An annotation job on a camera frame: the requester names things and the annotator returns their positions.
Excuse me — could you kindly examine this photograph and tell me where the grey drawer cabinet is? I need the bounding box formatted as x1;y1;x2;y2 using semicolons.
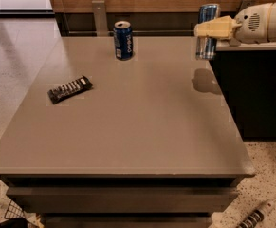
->
0;37;255;220

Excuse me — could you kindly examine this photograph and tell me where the grey drawer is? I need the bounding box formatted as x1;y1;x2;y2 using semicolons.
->
7;187;238;214
46;216;212;228

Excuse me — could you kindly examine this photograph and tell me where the white power strip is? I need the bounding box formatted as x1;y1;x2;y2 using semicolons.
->
236;198;276;228

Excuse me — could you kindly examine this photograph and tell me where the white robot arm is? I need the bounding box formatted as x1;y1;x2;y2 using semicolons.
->
194;2;276;45

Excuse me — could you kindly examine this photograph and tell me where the black wire basket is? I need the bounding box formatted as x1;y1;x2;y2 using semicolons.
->
0;201;28;228

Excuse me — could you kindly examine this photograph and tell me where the upper grey drawer front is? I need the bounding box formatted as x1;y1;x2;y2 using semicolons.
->
7;187;238;214

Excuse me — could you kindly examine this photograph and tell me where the silver blue redbull can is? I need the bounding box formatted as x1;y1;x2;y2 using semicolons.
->
194;4;220;60

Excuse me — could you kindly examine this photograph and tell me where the white side shelf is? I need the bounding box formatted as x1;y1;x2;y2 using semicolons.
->
216;41;276;51

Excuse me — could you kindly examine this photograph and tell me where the left metal bracket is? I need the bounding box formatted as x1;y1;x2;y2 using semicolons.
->
92;0;109;37

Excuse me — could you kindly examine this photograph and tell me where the right metal bracket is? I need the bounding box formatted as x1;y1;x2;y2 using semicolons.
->
238;0;256;11

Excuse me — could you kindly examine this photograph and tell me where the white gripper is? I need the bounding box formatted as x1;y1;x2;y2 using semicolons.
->
194;3;272;46

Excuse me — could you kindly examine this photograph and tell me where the lower grey drawer front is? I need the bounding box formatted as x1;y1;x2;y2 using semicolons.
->
46;216;212;228

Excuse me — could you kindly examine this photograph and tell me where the metal bracket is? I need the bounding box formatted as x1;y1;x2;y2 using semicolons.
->
238;0;256;11
92;0;109;37

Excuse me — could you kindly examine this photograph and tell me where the black snack bar wrapper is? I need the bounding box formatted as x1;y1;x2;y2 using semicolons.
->
47;76;93;105

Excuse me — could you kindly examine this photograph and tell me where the blue pepsi can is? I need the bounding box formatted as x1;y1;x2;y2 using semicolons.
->
113;21;134;60

